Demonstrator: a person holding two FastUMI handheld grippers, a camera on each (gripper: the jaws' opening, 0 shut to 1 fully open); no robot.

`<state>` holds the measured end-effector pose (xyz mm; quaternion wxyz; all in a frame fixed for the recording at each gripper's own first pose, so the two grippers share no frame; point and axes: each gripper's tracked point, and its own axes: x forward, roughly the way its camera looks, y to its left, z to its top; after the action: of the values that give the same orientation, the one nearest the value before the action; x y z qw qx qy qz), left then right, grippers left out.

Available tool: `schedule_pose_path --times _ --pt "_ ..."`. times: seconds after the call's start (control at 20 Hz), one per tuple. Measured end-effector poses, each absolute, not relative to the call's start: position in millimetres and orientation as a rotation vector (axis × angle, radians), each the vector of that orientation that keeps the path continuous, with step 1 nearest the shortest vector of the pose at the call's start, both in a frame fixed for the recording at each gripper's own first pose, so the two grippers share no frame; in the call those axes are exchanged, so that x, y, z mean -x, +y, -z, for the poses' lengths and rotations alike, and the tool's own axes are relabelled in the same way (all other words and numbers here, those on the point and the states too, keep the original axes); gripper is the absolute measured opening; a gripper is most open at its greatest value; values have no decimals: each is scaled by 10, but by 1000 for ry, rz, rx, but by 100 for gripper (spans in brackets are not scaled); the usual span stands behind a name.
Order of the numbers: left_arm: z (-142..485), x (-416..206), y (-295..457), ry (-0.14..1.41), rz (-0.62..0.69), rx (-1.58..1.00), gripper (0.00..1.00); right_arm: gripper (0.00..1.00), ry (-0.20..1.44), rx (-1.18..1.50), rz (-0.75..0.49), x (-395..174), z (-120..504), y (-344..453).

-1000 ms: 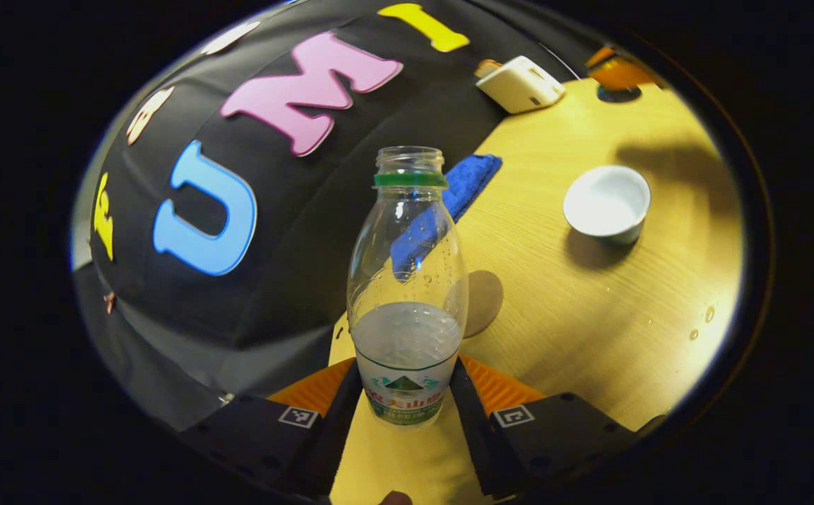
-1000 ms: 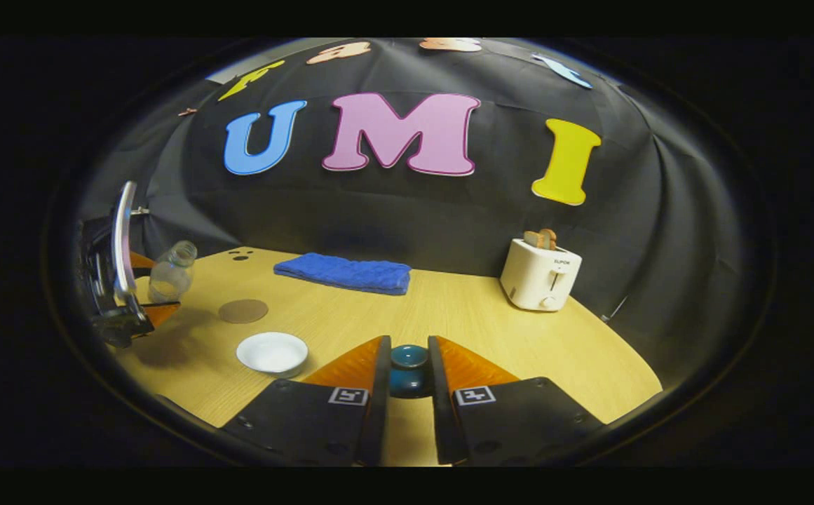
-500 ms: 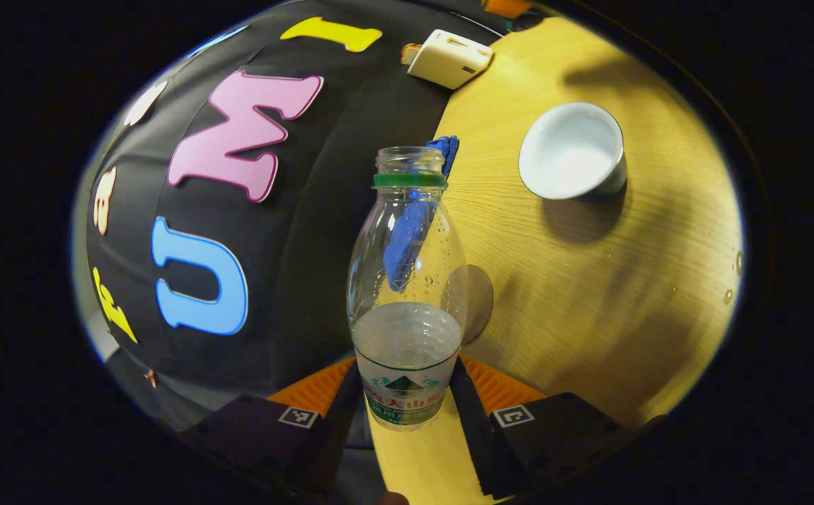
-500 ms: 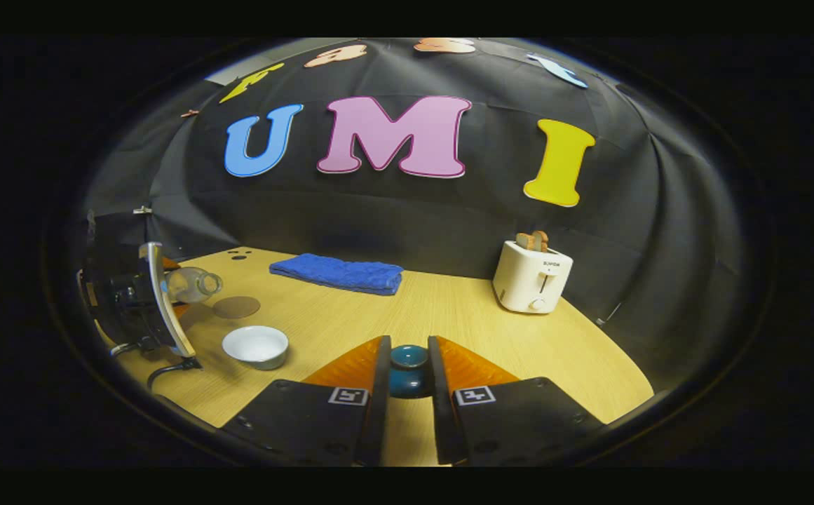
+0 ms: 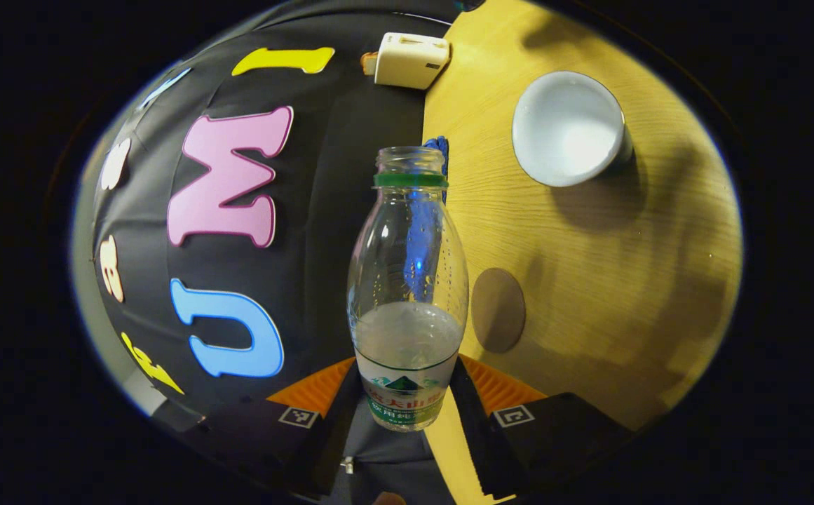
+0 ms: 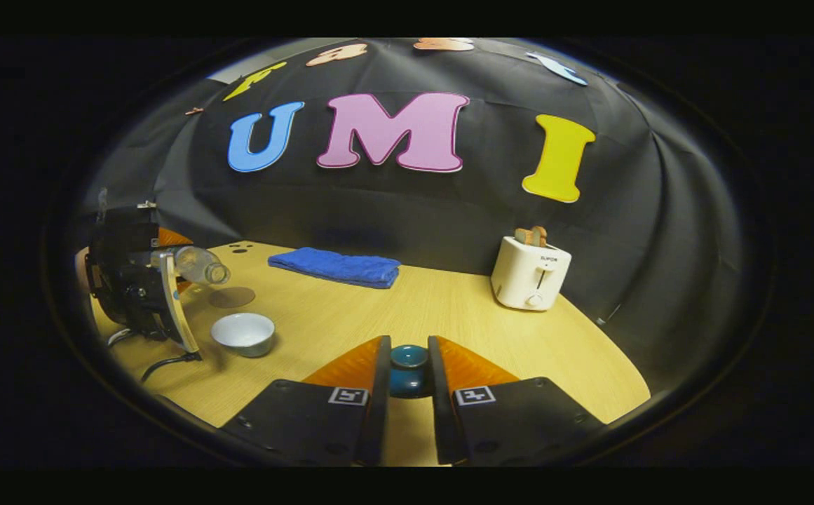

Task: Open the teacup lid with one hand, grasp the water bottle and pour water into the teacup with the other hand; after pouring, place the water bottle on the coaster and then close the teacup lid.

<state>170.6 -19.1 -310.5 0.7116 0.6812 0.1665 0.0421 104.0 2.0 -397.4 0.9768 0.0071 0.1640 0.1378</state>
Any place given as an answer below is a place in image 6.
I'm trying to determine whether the white teacup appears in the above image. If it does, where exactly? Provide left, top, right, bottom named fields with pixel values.
left=210, top=313, right=276, bottom=358

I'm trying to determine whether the white toaster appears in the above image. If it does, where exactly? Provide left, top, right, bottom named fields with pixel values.
left=490, top=236, right=573, bottom=311

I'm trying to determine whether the black cable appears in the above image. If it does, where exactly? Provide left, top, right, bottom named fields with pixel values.
left=140, top=351, right=203, bottom=383

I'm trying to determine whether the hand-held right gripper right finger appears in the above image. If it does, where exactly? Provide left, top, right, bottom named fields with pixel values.
left=427, top=335, right=606, bottom=468

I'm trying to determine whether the clear water bottle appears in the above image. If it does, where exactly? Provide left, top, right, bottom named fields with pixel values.
left=168, top=245, right=231, bottom=285

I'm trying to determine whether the blue folded towel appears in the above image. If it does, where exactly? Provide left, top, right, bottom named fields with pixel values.
left=268, top=247, right=402, bottom=290

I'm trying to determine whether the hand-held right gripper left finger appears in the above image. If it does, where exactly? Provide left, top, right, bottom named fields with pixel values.
left=219, top=335, right=393, bottom=468

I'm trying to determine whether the blue teacup lid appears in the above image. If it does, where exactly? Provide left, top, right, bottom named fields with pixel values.
left=388, top=344, right=435, bottom=400

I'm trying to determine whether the brown round coaster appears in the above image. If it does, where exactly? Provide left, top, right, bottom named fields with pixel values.
left=208, top=286, right=257, bottom=309

